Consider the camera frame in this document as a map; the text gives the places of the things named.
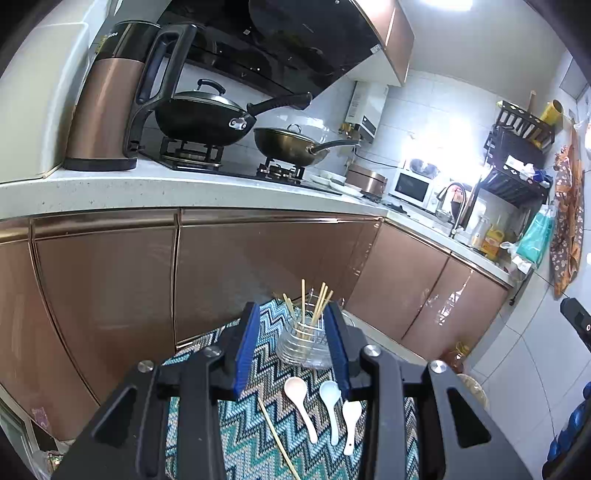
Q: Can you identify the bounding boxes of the teal plastic bag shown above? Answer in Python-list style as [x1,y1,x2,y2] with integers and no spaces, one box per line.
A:
[516,205,555,265]

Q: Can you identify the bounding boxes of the white plastic bag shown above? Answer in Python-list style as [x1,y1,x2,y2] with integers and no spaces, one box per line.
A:
[501,242,532,273]

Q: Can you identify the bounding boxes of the white microwave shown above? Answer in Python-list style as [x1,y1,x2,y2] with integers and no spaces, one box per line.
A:
[392,167,437,209]

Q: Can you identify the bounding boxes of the person's right hand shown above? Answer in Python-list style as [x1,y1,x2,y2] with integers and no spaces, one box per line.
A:
[547,405,591,479]

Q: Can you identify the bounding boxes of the black range hood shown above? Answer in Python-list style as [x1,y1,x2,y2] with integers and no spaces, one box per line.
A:
[157,0,387,99]

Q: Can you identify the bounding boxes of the yellow roll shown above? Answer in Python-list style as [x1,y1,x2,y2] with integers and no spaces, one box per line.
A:
[540,99,564,125]

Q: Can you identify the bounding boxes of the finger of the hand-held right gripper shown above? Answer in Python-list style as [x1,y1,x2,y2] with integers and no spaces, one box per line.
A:
[560,298,591,354]

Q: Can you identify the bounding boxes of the white water heater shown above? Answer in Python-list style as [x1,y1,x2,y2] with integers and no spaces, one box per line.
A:
[346,82,389,140]

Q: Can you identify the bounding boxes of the copper rice cooker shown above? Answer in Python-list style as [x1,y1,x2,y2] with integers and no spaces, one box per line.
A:
[345,165,388,199]

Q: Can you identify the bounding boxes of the black dish rack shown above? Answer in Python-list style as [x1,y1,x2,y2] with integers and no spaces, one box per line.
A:
[482,100,555,232]

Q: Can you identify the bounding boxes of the brown floral apron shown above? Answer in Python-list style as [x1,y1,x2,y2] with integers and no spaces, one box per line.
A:
[549,124,585,299]

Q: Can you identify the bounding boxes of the glass wok lid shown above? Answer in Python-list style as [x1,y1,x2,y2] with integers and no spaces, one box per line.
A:
[259,124,331,145]

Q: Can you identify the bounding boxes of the white plates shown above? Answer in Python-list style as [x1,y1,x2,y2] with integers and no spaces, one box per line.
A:
[309,170,366,199]

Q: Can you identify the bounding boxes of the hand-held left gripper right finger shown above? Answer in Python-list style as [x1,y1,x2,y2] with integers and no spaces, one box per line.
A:
[322,301,533,480]

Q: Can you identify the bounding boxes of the copper upper cabinet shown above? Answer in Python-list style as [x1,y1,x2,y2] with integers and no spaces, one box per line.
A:
[351,0,415,86]

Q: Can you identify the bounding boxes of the yellow oil bottle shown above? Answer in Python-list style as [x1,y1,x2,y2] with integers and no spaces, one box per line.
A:
[480,224,507,260]

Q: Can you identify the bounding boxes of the black gas stove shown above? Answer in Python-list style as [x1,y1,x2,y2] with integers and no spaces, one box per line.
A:
[139,136,343,195]

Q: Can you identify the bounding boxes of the white spoon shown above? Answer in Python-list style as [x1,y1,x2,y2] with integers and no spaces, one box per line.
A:
[342,401,363,456]

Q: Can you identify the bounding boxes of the light blue spoon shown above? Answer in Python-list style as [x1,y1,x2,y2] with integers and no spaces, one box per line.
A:
[320,381,343,446]

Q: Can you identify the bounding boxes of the amber bottle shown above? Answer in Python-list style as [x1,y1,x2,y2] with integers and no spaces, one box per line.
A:
[443,342,472,375]

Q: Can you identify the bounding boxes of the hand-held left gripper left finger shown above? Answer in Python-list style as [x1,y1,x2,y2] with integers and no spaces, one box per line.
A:
[53,301,262,480]

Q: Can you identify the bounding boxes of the clear spray bottle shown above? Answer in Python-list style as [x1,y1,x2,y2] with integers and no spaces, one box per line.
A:
[471,215,491,248]

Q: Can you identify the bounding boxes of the steel faucet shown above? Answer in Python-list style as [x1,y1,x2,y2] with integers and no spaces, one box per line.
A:
[436,182,468,239]

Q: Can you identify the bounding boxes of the copper electric kettle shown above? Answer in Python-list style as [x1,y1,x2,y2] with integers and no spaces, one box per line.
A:
[62,21,200,172]

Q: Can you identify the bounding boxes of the copper base cabinets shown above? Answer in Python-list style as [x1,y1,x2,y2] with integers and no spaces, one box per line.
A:
[0,208,511,442]

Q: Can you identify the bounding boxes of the zigzag patterned cloth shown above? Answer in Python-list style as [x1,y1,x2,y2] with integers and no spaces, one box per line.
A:
[161,298,419,480]

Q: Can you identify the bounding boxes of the metal bowl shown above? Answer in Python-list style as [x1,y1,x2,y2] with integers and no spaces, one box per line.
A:
[409,158,442,179]

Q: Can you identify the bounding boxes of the white appliance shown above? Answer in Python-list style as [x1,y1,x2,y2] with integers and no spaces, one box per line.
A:
[0,14,91,182]

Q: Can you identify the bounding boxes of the clear ribbed utensil holder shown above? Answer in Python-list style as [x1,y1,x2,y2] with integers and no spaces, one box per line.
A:
[276,302,343,369]

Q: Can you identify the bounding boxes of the dark wok lid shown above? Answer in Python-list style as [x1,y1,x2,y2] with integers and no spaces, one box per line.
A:
[168,79,248,114]

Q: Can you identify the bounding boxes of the black wok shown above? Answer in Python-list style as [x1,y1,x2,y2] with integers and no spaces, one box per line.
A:
[154,79,314,149]

